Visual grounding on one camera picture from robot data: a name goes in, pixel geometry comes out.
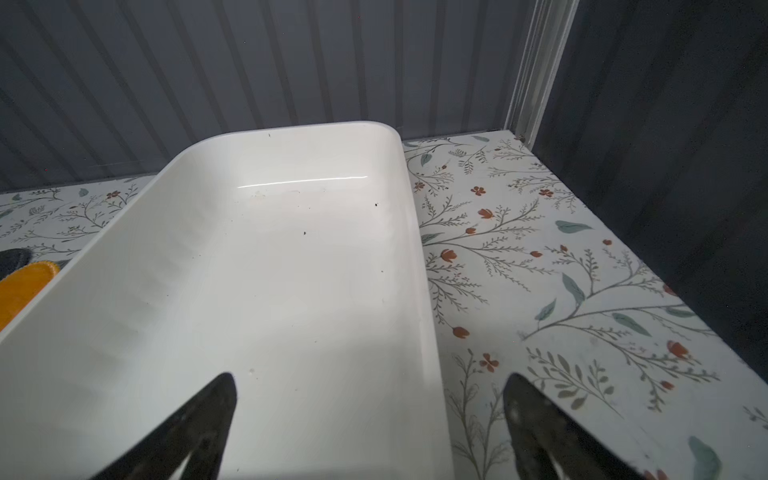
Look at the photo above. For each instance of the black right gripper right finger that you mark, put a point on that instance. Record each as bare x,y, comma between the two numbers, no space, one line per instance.
548,444

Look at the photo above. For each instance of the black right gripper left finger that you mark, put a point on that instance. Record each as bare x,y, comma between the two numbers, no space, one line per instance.
192,440

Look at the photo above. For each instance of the white plastic storage box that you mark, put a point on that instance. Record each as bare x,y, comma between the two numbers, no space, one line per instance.
288,258

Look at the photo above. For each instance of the yellow fleece insole upper middle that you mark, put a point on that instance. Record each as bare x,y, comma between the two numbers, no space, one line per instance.
20,287

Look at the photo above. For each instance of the dark grey insole upper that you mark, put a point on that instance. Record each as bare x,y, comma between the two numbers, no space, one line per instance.
12,260

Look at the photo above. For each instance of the aluminium frame corner post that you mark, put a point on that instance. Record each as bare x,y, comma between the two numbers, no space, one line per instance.
546,33

